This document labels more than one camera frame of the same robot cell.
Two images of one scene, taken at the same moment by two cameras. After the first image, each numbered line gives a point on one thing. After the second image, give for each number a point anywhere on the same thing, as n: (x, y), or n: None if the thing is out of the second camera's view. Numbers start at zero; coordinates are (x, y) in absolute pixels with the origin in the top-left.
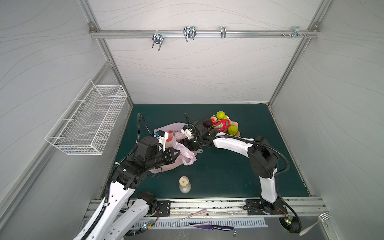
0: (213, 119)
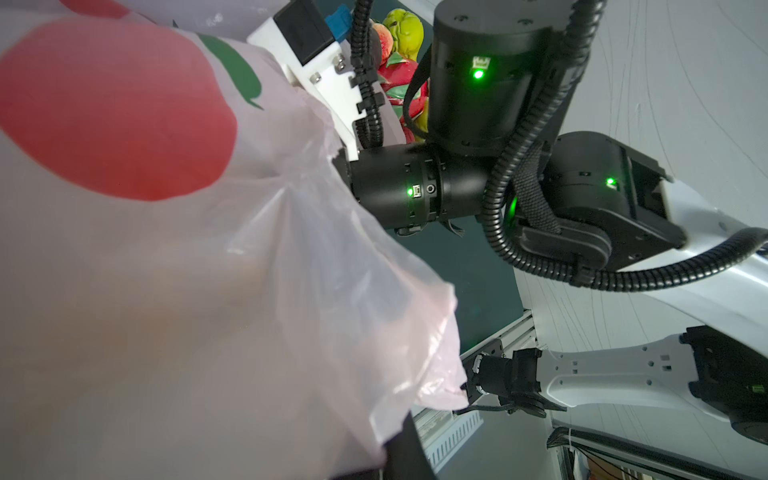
0: (386, 41)
